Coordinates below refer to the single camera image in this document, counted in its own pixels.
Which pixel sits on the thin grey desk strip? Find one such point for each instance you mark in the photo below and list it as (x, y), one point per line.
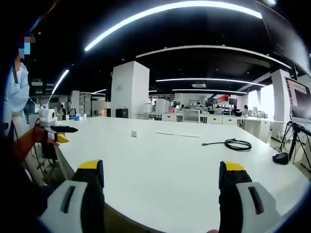
(177, 134)

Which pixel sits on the computer monitor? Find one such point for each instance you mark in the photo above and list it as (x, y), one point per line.
(300, 97)

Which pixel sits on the person's right hand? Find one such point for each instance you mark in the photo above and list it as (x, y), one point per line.
(213, 231)

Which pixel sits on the person's left hand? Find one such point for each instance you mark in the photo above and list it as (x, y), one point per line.
(40, 136)

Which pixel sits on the white desk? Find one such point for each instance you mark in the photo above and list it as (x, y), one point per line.
(158, 174)

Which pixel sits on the white charger adapter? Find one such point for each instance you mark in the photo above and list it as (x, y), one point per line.
(134, 134)

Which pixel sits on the black rounded device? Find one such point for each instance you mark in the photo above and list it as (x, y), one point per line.
(280, 159)

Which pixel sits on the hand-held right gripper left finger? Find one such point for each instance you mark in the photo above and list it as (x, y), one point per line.
(93, 194)

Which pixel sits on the curved ceiling light strip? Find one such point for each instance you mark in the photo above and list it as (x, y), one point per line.
(209, 80)

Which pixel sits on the row of white cabinets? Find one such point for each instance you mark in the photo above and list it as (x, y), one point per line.
(218, 119)

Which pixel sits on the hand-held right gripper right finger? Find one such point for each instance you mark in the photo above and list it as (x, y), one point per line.
(230, 194)

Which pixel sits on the translucent chair back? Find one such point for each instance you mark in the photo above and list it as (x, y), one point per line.
(191, 115)

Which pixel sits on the black low cabinet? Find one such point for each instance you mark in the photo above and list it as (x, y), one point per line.
(122, 113)

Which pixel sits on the short ceiling light strip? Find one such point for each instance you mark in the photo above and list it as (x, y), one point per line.
(59, 82)

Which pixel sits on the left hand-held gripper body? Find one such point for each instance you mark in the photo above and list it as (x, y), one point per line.
(48, 116)

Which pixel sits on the white box appliance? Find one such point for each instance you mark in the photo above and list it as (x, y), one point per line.
(162, 106)

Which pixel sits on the white square pillar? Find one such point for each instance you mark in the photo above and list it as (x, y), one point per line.
(130, 89)

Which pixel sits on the blue tissue box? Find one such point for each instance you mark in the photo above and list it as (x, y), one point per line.
(77, 118)

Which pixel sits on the long ceiling light strip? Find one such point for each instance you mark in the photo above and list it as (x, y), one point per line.
(145, 17)

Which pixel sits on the black tripod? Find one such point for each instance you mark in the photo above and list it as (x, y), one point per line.
(295, 136)

